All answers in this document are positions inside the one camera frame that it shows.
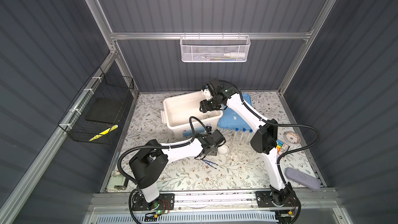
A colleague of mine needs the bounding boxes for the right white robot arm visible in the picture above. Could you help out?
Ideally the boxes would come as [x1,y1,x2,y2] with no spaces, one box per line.
[200,79,292,206]

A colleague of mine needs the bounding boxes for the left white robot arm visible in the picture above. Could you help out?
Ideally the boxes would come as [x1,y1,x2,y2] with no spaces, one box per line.
[129,130,226,204]

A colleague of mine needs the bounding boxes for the larger white evaporating dish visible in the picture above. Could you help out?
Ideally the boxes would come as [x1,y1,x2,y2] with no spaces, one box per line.
[217,145,229,155]

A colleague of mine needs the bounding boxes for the blue tweezers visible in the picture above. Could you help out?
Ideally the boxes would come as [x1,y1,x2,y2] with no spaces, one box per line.
[202,159,218,169]

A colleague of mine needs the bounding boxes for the blue plastic bin lid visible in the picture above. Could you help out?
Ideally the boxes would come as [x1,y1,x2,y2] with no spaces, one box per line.
[218,107,251,130]

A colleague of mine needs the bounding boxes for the clear acrylic tube rack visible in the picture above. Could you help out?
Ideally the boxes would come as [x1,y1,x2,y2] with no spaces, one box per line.
[229,139,252,161]

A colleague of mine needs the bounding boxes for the white bottle in basket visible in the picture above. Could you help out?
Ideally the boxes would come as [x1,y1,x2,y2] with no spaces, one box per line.
[223,52,246,59]

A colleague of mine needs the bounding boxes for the white plastic storage bin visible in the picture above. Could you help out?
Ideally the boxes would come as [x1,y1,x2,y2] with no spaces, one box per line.
[161,91,223,139]

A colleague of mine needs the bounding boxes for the coloured marker pack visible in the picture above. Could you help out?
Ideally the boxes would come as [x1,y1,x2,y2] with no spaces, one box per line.
[277,140,290,156]

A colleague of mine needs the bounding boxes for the floral tape roll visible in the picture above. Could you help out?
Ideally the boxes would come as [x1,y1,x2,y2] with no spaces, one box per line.
[284,131,301,144]

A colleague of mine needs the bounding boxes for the green white small device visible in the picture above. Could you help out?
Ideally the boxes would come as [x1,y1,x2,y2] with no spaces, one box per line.
[106,171,129,192]

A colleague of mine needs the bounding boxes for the white wire mesh basket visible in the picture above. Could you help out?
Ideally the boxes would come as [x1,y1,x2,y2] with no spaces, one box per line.
[179,35,251,63]

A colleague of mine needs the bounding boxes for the black wire mesh basket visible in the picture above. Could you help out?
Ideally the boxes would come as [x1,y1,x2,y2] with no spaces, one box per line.
[58,68,134,145]

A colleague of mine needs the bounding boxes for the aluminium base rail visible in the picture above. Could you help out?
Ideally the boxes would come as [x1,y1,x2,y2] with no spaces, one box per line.
[93,189,312,212]

